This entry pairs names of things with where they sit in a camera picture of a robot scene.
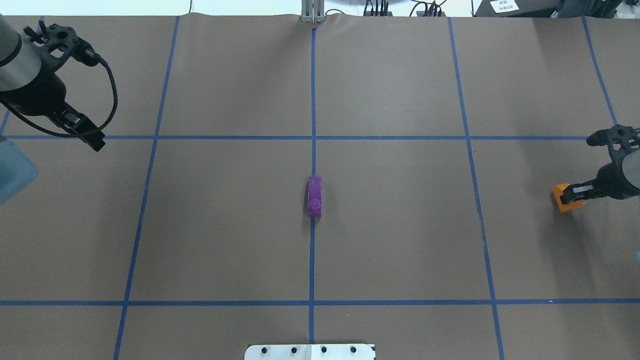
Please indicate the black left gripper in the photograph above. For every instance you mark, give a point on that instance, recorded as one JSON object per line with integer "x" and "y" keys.
{"x": 37, "y": 98}

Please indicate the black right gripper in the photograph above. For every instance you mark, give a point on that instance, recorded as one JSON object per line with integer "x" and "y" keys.
{"x": 614, "y": 181}

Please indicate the orange trapezoid block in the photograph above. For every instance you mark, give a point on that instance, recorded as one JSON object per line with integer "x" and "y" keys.
{"x": 558, "y": 193}

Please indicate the purple trapezoid block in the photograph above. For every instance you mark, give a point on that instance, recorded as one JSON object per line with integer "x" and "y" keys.
{"x": 314, "y": 197}

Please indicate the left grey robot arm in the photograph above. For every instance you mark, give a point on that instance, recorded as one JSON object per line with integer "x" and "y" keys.
{"x": 45, "y": 126}

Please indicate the black box with label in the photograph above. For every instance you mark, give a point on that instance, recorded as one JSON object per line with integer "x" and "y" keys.
{"x": 604, "y": 9}

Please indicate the grey aluminium frame post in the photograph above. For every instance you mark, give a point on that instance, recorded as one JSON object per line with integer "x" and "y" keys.
{"x": 312, "y": 11}

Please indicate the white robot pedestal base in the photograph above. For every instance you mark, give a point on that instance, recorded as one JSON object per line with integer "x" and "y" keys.
{"x": 335, "y": 351}

